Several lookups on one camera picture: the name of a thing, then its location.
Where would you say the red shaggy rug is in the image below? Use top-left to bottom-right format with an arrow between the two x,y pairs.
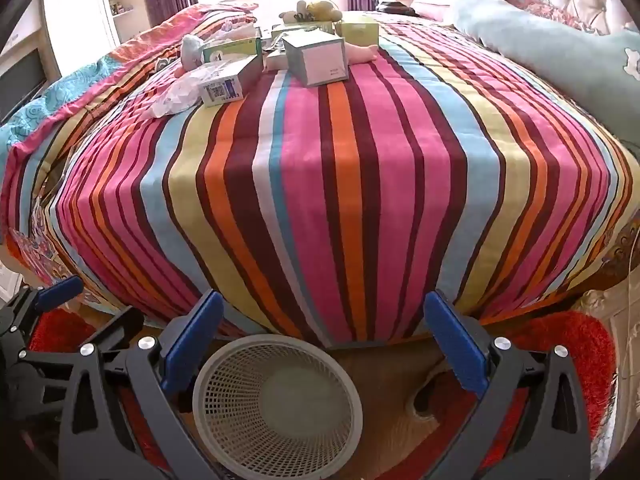
20,307 -> 617,480

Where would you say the white box with blue label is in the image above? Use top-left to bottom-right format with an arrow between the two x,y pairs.
199,54 -> 264,108

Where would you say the teal patterned quilt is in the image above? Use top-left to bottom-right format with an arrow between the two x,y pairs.
0,52 -> 121,156

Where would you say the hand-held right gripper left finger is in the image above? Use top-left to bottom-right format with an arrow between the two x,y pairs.
57,289 -> 224,480

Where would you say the furry slipper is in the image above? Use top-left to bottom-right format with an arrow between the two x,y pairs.
407,362 -> 468,423

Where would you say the orange striped pillow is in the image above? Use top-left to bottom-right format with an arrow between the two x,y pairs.
165,2 -> 261,36

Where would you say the striped bedspread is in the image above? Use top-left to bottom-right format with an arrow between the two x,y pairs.
0,2 -> 633,348

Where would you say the clear plastic wrap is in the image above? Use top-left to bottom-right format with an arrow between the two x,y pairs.
150,67 -> 211,118

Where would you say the teal cube box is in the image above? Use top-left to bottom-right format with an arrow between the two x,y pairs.
281,30 -> 349,87

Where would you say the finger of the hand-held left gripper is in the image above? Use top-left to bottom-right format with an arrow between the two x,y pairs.
0,275 -> 85,331
20,307 -> 146,362

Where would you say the pink pillow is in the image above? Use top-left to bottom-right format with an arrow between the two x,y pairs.
410,0 -> 461,23

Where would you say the floral patterned bed sheet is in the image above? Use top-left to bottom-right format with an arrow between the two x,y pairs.
0,200 -> 101,311

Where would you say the cream teddy bear yellow skirt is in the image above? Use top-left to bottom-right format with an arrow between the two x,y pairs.
279,0 -> 382,64

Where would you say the grey mesh waste basket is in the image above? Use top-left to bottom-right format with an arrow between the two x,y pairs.
192,334 -> 364,480

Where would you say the dark wooden stand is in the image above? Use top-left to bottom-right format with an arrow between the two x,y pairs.
375,0 -> 418,16

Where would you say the black television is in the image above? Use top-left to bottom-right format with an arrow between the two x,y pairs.
0,50 -> 51,121

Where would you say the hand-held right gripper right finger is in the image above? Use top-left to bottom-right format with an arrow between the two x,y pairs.
424,289 -> 593,480

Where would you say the green and white box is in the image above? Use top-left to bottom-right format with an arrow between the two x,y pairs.
201,37 -> 262,65

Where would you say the yellow-green box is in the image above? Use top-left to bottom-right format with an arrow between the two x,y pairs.
335,14 -> 380,46

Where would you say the grey paper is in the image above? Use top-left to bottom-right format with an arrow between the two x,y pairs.
179,35 -> 206,71

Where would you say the white pillow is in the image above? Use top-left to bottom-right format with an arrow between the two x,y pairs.
447,0 -> 640,146

